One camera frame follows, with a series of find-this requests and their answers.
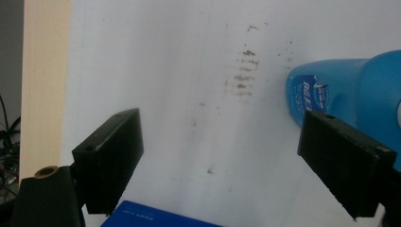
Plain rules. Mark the blue flat box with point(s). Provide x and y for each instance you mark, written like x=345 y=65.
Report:
x=148 y=217

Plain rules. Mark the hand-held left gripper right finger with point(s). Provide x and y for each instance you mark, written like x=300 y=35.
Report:
x=343 y=157

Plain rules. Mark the blue plastic bottle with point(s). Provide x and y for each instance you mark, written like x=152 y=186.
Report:
x=365 y=91

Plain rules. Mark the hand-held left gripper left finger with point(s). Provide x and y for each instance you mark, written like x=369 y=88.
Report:
x=108 y=157

